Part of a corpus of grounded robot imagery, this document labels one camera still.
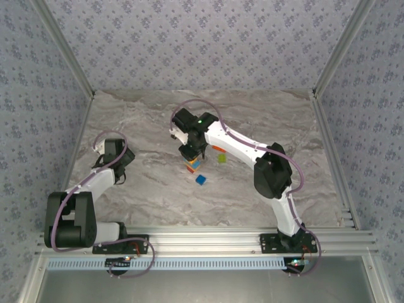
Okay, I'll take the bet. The aluminium corner post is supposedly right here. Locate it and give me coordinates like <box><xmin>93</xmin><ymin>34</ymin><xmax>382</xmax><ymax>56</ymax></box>
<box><xmin>312</xmin><ymin>0</ymin><xmax>376</xmax><ymax>97</ymax></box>
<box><xmin>31</xmin><ymin>0</ymin><xmax>97</xmax><ymax>99</ymax></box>

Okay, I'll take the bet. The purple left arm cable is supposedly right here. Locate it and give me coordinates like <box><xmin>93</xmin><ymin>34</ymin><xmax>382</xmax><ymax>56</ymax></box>
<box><xmin>47</xmin><ymin>131</ymin><xmax>156</xmax><ymax>279</ymax></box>

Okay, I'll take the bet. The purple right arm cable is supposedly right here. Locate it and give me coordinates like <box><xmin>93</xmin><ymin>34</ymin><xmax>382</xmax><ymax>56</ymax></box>
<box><xmin>170</xmin><ymin>98</ymin><xmax>323</xmax><ymax>278</ymax></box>

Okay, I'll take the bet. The small controller board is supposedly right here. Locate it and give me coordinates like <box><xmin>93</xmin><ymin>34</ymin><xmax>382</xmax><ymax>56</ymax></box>
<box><xmin>285</xmin><ymin>257</ymin><xmax>312</xmax><ymax>274</ymax></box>
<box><xmin>105</xmin><ymin>256</ymin><xmax>133</xmax><ymax>273</ymax></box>

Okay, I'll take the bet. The aluminium side rail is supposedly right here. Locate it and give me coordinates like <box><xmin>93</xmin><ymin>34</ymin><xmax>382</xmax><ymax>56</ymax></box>
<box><xmin>59</xmin><ymin>93</ymin><xmax>95</xmax><ymax>190</ymax></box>
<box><xmin>310</xmin><ymin>90</ymin><xmax>361</xmax><ymax>230</ymax></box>

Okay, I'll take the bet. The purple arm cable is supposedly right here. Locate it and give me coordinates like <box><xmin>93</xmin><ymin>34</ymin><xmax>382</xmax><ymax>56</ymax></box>
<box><xmin>170</xmin><ymin>98</ymin><xmax>323</xmax><ymax>278</ymax></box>
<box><xmin>47</xmin><ymin>131</ymin><xmax>156</xmax><ymax>279</ymax></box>

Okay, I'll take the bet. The light blue slotted cable duct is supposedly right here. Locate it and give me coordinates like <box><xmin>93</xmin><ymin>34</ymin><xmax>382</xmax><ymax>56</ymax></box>
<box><xmin>46</xmin><ymin>256</ymin><xmax>287</xmax><ymax>271</ymax></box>

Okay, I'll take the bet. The long aluminium base rail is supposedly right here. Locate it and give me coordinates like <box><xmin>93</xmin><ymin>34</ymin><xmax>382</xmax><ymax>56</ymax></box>
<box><xmin>34</xmin><ymin>225</ymin><xmax>379</xmax><ymax>256</ymax></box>

